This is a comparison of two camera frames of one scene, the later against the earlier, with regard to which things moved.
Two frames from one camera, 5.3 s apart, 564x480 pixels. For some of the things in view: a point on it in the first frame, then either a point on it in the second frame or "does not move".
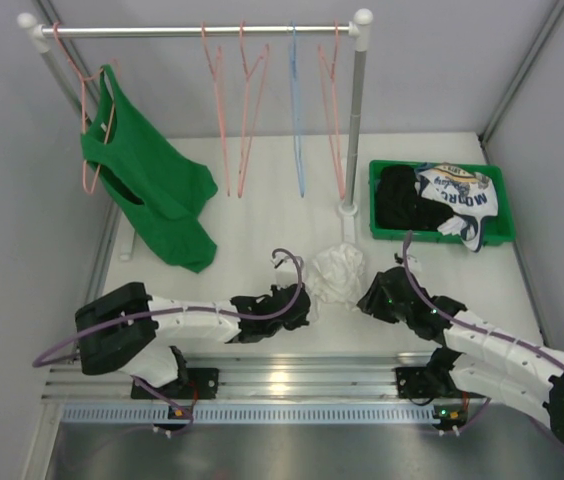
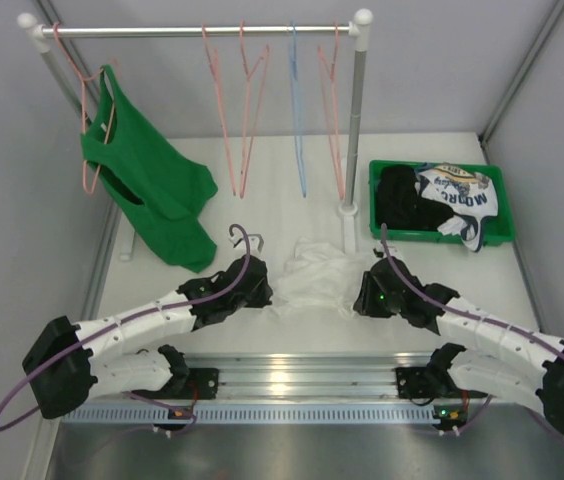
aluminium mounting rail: [256, 376] does not move
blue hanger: [296, 106] does not move
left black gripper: [297, 304] to [258, 282]
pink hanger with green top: [72, 60] does not move
